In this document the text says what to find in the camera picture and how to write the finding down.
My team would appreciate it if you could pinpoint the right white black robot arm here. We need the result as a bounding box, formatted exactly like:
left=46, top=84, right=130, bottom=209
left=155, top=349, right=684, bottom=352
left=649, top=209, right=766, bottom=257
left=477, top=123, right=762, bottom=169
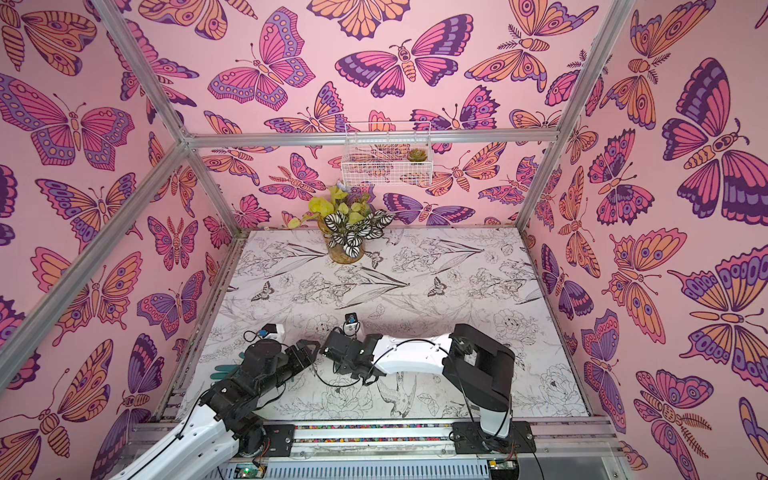
left=320, top=323, right=516, bottom=439

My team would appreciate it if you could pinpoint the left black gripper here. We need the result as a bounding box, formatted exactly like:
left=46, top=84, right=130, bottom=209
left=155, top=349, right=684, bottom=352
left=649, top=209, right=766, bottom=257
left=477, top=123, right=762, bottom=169
left=256, top=339, right=321, bottom=398

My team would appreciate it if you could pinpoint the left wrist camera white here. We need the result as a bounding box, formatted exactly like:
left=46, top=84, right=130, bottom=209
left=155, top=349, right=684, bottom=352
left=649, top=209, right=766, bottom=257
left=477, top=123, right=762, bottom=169
left=257, top=323, right=285, bottom=342

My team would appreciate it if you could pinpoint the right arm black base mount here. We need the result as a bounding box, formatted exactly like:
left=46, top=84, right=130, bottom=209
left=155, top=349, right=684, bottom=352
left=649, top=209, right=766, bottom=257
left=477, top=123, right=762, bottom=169
left=448, top=421, right=537, bottom=454

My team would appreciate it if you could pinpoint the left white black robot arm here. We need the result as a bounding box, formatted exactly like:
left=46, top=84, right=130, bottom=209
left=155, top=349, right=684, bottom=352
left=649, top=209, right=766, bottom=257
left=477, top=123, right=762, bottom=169
left=113, top=339, right=320, bottom=479

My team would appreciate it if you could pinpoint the potted plant yellow glass vase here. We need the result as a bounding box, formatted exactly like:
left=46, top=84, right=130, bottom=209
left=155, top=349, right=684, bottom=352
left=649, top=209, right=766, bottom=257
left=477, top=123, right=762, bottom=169
left=286, top=182, right=394, bottom=264

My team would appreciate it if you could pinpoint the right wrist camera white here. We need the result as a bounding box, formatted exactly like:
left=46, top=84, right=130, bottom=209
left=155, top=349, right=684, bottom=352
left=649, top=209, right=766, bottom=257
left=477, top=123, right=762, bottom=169
left=342, top=312, right=361, bottom=337

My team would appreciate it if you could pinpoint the white wire basket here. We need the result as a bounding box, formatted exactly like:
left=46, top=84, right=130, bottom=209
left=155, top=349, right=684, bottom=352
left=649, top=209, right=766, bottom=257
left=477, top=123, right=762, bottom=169
left=339, top=120, right=434, bottom=188

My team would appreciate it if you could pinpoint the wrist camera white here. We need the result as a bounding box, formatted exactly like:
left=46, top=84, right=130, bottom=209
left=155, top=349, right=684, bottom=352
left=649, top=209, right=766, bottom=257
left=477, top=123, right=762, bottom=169
left=257, top=323, right=285, bottom=342
left=342, top=312, right=361, bottom=337

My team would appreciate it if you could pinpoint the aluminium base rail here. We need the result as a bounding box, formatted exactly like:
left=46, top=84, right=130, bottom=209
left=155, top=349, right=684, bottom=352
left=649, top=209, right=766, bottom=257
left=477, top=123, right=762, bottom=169
left=116, top=416, right=631, bottom=480

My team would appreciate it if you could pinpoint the small succulent in basket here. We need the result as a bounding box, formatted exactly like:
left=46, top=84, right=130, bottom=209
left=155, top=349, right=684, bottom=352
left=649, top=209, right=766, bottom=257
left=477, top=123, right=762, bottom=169
left=407, top=148, right=429, bottom=163

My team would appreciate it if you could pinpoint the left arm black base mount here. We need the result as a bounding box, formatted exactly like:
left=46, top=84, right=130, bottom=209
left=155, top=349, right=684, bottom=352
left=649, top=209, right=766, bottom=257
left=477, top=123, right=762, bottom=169
left=238, top=424, right=296, bottom=458

